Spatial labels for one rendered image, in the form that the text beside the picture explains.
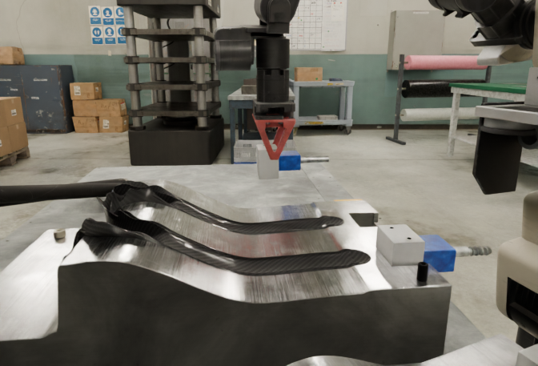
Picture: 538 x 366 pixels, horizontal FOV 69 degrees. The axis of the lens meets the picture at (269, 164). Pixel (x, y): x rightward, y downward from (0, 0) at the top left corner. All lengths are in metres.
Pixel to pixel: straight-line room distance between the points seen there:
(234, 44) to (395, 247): 0.40
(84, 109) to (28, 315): 6.91
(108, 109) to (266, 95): 6.56
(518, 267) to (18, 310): 0.72
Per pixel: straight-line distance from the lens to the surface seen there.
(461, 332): 0.55
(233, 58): 0.66
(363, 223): 0.61
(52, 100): 7.42
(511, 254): 0.80
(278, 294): 0.41
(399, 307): 0.44
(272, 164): 0.69
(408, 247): 0.46
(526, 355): 0.40
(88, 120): 7.32
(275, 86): 0.67
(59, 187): 0.85
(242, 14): 7.03
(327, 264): 0.47
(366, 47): 7.14
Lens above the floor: 1.10
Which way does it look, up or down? 14 degrees down
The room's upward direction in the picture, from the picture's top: straight up
